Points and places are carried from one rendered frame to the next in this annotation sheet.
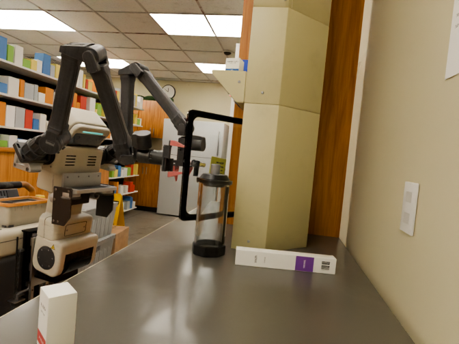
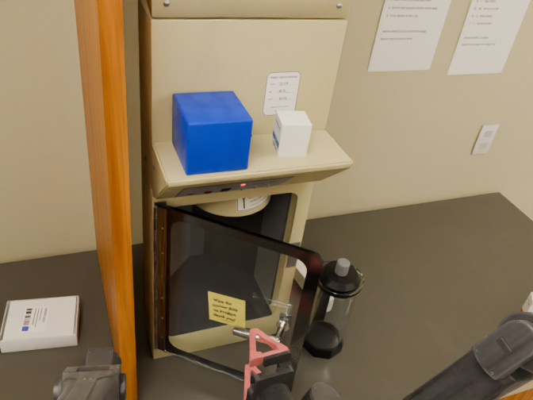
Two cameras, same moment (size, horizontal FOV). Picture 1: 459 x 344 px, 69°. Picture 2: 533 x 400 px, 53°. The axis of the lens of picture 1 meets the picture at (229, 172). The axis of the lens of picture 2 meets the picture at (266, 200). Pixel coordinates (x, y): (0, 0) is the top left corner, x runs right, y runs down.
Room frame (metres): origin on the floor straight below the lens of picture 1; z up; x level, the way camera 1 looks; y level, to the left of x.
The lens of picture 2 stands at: (1.64, 0.65, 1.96)
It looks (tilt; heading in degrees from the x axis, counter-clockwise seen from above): 36 degrees down; 236
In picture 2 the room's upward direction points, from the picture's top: 9 degrees clockwise
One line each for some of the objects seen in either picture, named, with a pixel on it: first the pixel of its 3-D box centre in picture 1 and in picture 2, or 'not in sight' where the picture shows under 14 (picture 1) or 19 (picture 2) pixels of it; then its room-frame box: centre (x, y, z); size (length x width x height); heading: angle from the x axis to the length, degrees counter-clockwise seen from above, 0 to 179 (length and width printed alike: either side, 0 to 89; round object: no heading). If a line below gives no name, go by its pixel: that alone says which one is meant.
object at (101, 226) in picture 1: (82, 220); not in sight; (3.12, 1.35, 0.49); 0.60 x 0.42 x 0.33; 171
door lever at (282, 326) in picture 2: not in sight; (260, 330); (1.25, 0.12, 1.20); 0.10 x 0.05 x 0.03; 132
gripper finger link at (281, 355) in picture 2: (179, 150); (262, 355); (1.29, 0.20, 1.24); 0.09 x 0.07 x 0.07; 83
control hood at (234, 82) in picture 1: (234, 95); (251, 176); (1.24, 0.01, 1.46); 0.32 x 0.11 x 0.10; 171
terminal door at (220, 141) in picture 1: (216, 166); (229, 309); (1.27, 0.05, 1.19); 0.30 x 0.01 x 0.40; 132
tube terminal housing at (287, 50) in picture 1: (281, 136); (216, 182); (1.21, -0.17, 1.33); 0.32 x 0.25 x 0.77; 171
